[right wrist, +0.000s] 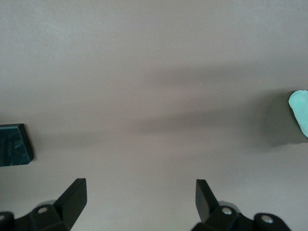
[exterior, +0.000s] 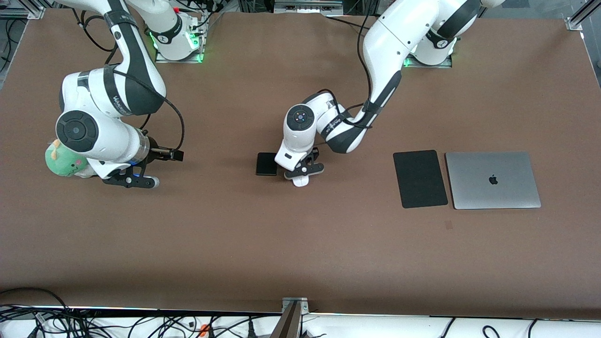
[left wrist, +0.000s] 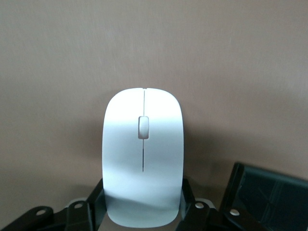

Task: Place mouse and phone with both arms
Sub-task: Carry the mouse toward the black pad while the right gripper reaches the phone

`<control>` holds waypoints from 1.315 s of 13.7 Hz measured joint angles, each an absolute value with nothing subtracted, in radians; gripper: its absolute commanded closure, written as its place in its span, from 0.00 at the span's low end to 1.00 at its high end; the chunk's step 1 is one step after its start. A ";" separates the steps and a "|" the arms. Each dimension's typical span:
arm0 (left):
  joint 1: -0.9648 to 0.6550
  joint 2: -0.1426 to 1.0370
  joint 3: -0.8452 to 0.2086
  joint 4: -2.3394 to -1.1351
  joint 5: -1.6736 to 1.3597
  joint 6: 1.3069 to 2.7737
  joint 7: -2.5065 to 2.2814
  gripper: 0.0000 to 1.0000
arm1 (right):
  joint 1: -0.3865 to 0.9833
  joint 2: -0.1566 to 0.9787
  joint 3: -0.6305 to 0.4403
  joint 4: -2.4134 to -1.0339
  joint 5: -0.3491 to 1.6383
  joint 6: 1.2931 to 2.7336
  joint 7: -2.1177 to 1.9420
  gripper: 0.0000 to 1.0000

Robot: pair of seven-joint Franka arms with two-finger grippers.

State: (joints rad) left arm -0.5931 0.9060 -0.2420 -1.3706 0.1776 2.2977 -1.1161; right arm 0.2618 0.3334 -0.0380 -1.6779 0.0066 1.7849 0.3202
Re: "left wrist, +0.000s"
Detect white computer mouse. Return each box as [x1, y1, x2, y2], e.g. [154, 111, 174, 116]
[102, 87, 186, 229]

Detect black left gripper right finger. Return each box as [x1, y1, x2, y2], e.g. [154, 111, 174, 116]
[174, 178, 265, 231]

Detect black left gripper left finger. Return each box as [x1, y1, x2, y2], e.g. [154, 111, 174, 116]
[0, 179, 106, 231]

